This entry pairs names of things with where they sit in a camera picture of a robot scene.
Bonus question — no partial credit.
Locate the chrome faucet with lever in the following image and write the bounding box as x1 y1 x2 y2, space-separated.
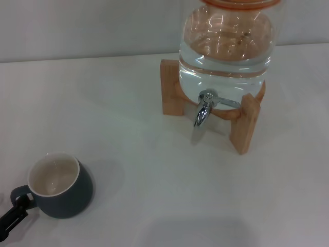
190 89 241 145

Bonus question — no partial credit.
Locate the wooden dispenser stand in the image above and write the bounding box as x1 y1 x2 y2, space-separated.
160 59 262 155

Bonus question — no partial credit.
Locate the glass water dispenser jar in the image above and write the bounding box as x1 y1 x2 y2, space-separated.
177 5 281 111

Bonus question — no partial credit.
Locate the dark grey ceramic cup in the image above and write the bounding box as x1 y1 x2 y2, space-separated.
10 151 95 220

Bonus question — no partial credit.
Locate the orange jar lid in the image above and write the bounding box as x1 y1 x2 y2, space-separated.
199 0 282 10

